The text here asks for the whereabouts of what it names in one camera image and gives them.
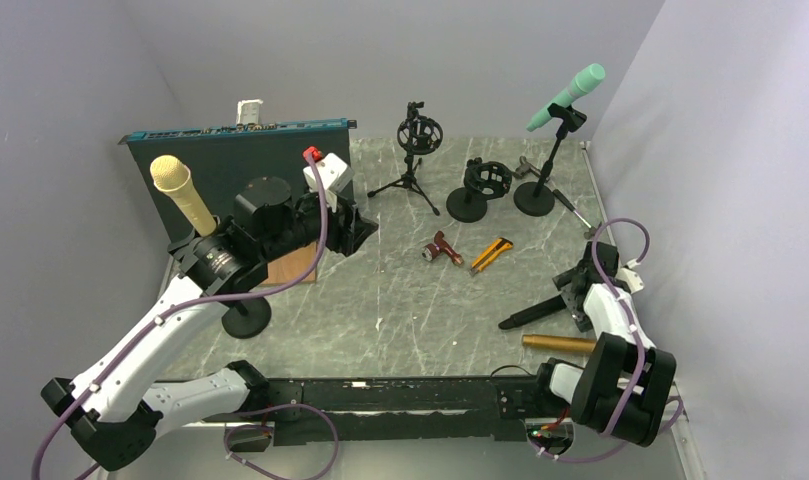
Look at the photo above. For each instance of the grey metal clamp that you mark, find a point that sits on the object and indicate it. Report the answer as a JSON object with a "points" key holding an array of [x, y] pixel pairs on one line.
{"points": [[525, 168]]}

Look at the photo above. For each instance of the black condenser microphone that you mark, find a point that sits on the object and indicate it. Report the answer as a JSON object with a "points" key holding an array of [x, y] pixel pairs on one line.
{"points": [[533, 313]]}

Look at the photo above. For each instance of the dark rack unit blue edge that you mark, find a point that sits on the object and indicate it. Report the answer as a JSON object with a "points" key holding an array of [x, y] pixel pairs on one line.
{"points": [[224, 159]]}

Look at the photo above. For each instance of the black left round-base stand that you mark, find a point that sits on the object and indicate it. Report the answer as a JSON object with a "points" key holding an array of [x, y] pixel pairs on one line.
{"points": [[219, 267]]}

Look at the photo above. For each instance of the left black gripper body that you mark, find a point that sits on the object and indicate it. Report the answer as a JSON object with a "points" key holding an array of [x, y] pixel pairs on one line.
{"points": [[338, 236]]}

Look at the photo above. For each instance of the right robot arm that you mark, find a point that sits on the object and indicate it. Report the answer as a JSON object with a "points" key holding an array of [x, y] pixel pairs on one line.
{"points": [[622, 389]]}

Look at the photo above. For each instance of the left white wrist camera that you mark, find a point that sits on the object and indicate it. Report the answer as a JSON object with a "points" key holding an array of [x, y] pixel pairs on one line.
{"points": [[327, 174]]}

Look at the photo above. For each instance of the black round-base shock mount stand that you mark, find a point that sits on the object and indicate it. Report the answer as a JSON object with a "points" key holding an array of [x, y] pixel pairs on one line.
{"points": [[482, 181]]}

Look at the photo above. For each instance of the small grey hammer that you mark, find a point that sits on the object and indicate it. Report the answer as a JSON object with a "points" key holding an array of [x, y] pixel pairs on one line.
{"points": [[590, 229]]}

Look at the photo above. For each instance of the brown wooden board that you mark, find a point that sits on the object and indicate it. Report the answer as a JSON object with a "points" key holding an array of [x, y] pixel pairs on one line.
{"points": [[290, 266]]}

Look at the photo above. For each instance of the gold microphone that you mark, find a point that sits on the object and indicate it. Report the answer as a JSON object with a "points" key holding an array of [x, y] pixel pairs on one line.
{"points": [[563, 344]]}

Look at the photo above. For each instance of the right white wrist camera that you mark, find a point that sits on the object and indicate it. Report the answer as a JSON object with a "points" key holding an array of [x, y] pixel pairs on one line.
{"points": [[628, 274]]}

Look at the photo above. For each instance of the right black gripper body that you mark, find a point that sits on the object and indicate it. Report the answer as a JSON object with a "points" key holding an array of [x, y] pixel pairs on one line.
{"points": [[581, 317]]}

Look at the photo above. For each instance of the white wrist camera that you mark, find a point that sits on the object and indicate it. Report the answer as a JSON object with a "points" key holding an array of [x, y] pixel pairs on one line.
{"points": [[628, 274], [327, 174]]}

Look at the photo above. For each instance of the white block behind rack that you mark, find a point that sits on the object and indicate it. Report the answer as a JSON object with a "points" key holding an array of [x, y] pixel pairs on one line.
{"points": [[248, 112]]}

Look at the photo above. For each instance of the black tripod shock mount stand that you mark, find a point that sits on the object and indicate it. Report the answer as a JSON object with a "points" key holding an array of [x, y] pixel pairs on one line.
{"points": [[418, 135]]}

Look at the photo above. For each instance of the mint green microphone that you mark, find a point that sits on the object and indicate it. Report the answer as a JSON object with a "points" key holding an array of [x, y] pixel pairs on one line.
{"points": [[583, 83]]}

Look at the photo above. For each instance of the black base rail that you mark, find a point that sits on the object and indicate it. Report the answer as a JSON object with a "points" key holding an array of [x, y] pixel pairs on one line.
{"points": [[400, 408]]}

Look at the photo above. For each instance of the orange utility knife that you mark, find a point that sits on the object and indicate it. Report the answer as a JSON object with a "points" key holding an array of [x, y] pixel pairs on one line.
{"points": [[490, 254]]}

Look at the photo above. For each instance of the cream yellow microphone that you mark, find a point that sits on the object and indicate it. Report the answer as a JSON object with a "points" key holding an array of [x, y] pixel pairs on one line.
{"points": [[173, 178]]}

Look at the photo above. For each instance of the black round-base clip stand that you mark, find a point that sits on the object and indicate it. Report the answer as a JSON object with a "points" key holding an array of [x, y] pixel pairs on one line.
{"points": [[535, 198]]}

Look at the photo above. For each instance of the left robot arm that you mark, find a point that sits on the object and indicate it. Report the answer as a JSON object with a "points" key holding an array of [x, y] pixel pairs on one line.
{"points": [[118, 408]]}

